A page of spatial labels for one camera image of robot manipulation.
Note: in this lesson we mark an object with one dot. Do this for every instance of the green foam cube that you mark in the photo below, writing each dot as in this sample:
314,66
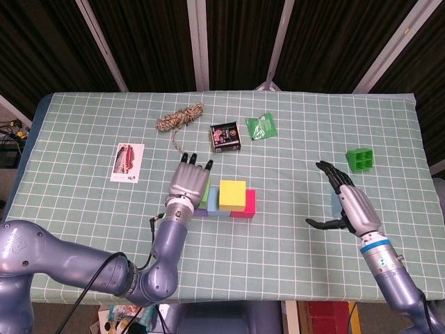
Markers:
206,195

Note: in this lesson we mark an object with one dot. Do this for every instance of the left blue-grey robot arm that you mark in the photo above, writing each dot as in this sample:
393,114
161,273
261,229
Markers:
69,264

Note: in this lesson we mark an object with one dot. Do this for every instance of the white postcard with red picture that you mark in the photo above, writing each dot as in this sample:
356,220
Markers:
127,163

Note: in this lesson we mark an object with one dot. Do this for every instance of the green plastic grid tray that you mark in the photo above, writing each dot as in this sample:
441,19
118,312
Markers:
361,160

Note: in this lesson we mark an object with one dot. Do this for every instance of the light blue foam cube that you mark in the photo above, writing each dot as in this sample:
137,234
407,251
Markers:
335,205
212,200

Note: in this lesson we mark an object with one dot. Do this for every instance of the red box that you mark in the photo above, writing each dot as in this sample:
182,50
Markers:
328,318

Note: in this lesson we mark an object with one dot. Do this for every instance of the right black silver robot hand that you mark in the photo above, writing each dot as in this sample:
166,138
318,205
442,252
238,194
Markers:
359,208

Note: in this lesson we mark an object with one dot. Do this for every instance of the small black box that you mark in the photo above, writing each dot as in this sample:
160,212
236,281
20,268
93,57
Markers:
225,136

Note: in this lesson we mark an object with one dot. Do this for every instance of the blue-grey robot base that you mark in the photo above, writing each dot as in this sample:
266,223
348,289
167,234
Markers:
226,318

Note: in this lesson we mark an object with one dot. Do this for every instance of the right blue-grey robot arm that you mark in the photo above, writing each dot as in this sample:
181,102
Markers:
393,278

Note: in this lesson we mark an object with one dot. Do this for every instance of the green checkered tablecloth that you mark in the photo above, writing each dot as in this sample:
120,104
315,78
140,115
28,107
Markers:
278,271

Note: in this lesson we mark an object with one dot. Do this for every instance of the white table leg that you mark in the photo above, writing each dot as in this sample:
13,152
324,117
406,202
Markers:
292,318

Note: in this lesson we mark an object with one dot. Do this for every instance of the dark pleated curtain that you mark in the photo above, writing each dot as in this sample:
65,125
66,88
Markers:
156,41

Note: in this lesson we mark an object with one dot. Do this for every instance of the yellow foam cube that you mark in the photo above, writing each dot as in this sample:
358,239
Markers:
232,195

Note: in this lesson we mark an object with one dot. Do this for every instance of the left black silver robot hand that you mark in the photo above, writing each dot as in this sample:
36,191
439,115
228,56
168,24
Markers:
187,181

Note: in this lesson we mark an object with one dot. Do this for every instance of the pink foam cube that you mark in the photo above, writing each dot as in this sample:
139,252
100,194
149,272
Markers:
249,205

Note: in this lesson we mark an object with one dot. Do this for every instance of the green foil packet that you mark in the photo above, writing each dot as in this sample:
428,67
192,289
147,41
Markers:
261,127

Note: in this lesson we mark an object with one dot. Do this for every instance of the purple foam cube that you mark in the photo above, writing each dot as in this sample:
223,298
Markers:
201,211

